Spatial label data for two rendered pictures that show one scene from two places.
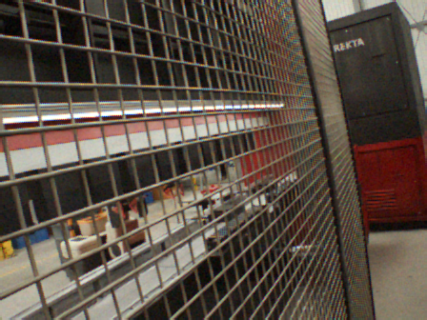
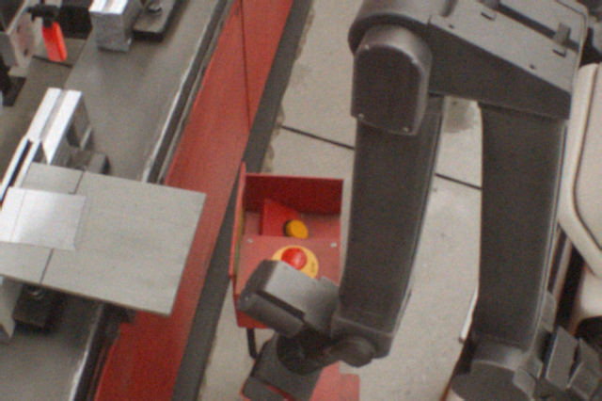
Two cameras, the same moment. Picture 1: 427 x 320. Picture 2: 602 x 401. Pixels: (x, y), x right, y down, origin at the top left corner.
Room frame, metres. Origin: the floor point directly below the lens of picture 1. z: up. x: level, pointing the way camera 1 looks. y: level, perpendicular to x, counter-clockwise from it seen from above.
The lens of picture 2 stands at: (2.82, 0.20, 1.94)
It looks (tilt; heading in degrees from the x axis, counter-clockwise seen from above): 56 degrees down; 165
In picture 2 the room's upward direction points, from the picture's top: straight up
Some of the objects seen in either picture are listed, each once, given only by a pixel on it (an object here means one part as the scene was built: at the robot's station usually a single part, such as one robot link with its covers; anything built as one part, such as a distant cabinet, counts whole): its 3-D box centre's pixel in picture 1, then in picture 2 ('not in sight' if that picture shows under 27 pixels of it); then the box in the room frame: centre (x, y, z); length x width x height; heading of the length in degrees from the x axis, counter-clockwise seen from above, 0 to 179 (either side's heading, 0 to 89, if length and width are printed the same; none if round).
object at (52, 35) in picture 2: not in sight; (48, 33); (2.02, 0.09, 1.20); 0.04 x 0.02 x 0.10; 63
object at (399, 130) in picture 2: not in sight; (389, 199); (2.49, 0.36, 1.40); 0.11 x 0.06 x 0.43; 144
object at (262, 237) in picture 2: not in sight; (289, 249); (2.14, 0.37, 0.75); 0.20 x 0.16 x 0.18; 162
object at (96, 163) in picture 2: not in sight; (61, 237); (2.12, 0.03, 0.89); 0.30 x 0.05 x 0.03; 153
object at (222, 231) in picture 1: (240, 224); not in sight; (1.26, -0.05, 1.02); 0.44 x 0.06 x 0.04; 153
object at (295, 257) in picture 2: not in sight; (293, 263); (2.19, 0.36, 0.79); 0.04 x 0.04 x 0.04
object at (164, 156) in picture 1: (160, 164); not in sight; (1.62, 0.22, 1.26); 0.15 x 0.09 x 0.17; 153
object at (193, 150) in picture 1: (184, 157); not in sight; (1.79, 0.13, 1.26); 0.15 x 0.09 x 0.17; 153
